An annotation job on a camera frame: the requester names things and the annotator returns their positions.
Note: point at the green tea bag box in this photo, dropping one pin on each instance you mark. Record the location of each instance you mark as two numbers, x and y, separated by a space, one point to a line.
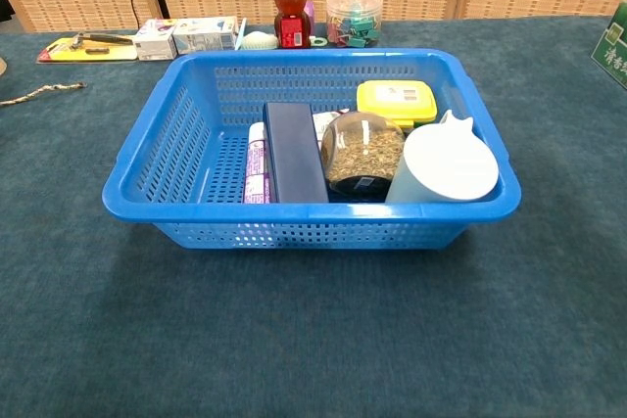
612 51

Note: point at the glass jar of seeds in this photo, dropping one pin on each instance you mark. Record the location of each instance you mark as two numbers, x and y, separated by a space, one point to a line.
362 153

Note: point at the white pink small packet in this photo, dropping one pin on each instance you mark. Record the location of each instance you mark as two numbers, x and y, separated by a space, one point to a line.
323 124

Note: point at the light blue toothbrush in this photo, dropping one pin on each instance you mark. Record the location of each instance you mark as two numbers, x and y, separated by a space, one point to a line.
240 36

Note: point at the white box with purple print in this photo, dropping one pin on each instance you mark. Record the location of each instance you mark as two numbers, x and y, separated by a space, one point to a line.
154 43

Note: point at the white box with blue print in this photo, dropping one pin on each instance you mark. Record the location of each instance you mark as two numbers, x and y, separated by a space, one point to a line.
203 38

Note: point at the yellow lidded container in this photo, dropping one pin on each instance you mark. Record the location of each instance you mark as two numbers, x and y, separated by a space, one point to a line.
392 95

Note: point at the honey bear bottle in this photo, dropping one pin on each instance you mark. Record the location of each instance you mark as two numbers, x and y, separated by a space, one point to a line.
291 12

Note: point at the white round lid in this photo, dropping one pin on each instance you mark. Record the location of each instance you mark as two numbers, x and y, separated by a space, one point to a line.
450 163

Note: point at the navy blue rectangular box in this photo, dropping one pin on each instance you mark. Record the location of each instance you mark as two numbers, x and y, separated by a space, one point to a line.
294 153

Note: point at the blue plastic perforated basket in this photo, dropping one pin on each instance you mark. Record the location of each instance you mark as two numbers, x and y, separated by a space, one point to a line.
303 215

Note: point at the razor on yellow card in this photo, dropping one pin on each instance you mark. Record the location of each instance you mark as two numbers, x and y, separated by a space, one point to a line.
63 52

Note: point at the purple and white tube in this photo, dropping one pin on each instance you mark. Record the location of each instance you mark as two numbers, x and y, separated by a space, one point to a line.
255 168

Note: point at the clear jar of binder clips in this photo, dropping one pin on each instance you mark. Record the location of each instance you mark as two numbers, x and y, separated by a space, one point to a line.
353 21

